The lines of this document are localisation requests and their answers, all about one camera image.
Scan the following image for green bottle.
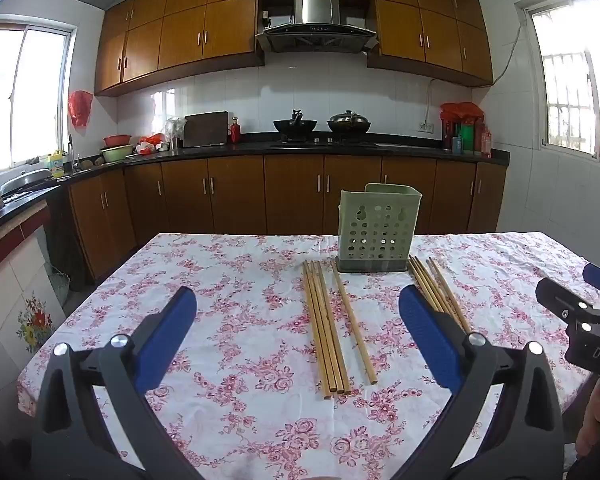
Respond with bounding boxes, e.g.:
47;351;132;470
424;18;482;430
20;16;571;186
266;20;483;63
457;122;476;155

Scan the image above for green perforated utensil holder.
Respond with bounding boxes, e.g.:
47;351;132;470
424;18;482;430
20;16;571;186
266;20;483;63
336;183;424;274

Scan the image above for barred window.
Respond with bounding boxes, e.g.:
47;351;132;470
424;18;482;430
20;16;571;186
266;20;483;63
516;0;600;169

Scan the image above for wooden upper cabinets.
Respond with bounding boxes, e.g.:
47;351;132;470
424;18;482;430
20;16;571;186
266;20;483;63
94;0;495;97

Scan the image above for wooden cabinets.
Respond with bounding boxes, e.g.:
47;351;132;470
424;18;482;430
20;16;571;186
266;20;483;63
67;154;508;282
94;0;495;97

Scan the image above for white wall cable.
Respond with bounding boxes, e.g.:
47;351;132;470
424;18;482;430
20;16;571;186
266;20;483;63
423;24;524;126

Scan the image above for wooden lower cabinets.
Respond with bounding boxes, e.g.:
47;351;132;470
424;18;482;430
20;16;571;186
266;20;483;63
67;154;508;282

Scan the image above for grey pan lid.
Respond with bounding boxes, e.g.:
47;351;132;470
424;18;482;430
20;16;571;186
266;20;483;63
0;168;55;196

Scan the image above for pink floral tablecloth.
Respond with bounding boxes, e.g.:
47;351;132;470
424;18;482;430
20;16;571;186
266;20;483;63
17;231;600;480

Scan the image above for woven basket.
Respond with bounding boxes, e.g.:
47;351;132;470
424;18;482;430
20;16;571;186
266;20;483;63
48;267;72;309

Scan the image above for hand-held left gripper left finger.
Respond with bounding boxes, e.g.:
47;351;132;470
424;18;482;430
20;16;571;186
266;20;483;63
32;286;216;480

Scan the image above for dark cutting board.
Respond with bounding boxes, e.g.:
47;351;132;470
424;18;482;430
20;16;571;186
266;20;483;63
182;110;230;148

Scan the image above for steel range hood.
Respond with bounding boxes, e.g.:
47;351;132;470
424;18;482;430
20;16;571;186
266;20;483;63
255;0;379;54

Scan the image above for black kitchen countertop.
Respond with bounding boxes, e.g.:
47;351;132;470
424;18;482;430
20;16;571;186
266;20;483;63
0;132;511;243

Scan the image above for red white bag pile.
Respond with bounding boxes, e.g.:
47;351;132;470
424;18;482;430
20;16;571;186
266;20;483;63
134;133;170;155

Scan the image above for dark pot with lid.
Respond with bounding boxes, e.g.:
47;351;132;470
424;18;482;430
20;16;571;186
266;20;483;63
327;109;372;135

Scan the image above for large sliding window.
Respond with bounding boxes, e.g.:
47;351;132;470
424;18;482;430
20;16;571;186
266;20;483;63
0;20;76;177

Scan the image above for red plastic bag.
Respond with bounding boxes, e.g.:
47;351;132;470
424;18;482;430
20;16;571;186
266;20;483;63
68;90;94;128
439;101;485;122

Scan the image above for black wok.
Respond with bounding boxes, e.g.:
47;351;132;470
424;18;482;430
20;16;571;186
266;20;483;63
273;109;319;142

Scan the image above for flower wall sticker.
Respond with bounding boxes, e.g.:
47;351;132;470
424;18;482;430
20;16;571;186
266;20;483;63
14;295;57;356

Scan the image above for green basin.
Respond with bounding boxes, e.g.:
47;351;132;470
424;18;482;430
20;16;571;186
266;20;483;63
99;144;134;164

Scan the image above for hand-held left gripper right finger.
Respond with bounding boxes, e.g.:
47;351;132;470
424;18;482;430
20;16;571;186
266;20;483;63
385;284;566;480

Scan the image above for wooden chopstick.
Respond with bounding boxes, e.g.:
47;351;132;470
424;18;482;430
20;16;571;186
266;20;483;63
302;261;329;401
431;258;474;333
408;256;427;292
417;257;448;318
313;260;345;395
329;259;379;386
413;255;438;306
319;260;352;394
427;257;467;333
308;260;337;397

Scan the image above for black gas stove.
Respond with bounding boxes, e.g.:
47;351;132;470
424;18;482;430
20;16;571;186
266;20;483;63
270;135;379;149

